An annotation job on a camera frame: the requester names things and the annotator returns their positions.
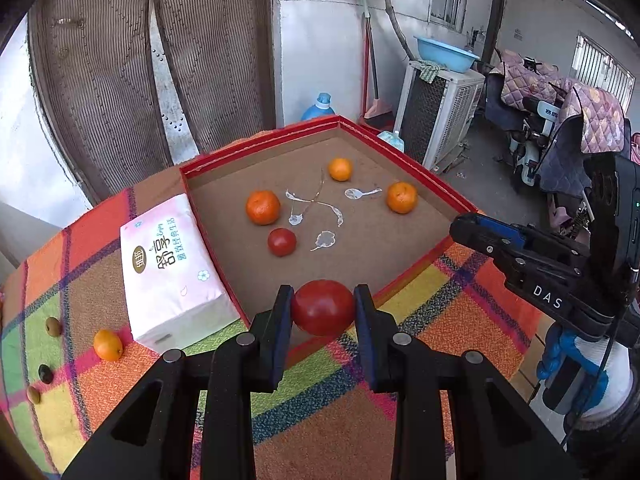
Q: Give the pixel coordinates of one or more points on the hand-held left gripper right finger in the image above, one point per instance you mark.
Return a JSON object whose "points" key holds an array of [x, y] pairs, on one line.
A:
{"points": [[367, 345]]}

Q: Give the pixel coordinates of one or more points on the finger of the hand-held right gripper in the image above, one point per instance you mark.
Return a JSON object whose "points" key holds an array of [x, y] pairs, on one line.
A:
{"points": [[550, 247], [490, 245]]}

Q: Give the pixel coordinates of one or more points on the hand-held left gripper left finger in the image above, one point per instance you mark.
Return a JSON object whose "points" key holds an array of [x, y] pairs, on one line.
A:
{"points": [[280, 340]]}

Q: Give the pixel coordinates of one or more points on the red tomato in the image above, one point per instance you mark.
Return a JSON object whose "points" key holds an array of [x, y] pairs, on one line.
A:
{"points": [[281, 241], [323, 307]]}

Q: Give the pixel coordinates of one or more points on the red cardboard box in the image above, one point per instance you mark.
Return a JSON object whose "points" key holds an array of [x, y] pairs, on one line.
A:
{"points": [[225, 260]]}

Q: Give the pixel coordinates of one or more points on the orange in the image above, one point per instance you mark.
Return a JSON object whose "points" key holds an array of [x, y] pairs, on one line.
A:
{"points": [[263, 207], [108, 345], [402, 197], [340, 169]]}

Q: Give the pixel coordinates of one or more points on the brown kiwi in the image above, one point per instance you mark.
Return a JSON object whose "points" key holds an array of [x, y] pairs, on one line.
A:
{"points": [[34, 394], [52, 326]]}

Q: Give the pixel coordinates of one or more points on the dark plum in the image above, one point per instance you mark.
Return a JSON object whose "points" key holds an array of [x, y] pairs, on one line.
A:
{"points": [[45, 374]]}

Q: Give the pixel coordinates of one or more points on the person's right hand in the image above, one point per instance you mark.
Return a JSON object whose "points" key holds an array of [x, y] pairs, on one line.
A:
{"points": [[555, 355]]}

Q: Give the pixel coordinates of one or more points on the colourful plaid blanket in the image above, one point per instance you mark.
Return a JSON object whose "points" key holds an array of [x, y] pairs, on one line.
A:
{"points": [[310, 435]]}

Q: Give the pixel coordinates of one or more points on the white tissue pack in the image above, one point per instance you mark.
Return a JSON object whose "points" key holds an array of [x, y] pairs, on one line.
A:
{"points": [[170, 280]]}

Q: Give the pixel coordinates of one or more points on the scooter with quilted cover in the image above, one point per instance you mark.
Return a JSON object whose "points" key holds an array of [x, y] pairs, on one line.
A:
{"points": [[595, 120], [525, 80]]}

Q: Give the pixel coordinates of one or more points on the white air conditioner unit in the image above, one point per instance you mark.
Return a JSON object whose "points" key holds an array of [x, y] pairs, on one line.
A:
{"points": [[435, 115]]}

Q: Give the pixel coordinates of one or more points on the green checked cloth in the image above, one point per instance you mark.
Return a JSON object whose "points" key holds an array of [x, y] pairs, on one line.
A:
{"points": [[429, 71]]}

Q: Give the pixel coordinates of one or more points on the blue plastic basin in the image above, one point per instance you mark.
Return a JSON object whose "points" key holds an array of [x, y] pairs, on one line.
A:
{"points": [[445, 55]]}

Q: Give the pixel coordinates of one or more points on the red broom with dustpan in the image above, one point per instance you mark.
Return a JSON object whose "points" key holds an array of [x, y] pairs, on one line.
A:
{"points": [[372, 80]]}

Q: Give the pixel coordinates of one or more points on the blue detergent bottle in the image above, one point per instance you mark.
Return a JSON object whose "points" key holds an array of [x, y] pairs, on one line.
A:
{"points": [[317, 110]]}

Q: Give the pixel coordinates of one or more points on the brown wooden door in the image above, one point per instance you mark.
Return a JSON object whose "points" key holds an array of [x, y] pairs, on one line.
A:
{"points": [[495, 15]]}

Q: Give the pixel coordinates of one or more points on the wooden stick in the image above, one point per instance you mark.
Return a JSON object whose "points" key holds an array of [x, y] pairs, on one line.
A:
{"points": [[395, 20]]}

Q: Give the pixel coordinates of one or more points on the brown ribbed metal door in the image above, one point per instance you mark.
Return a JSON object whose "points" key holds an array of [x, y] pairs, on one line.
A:
{"points": [[100, 60]]}

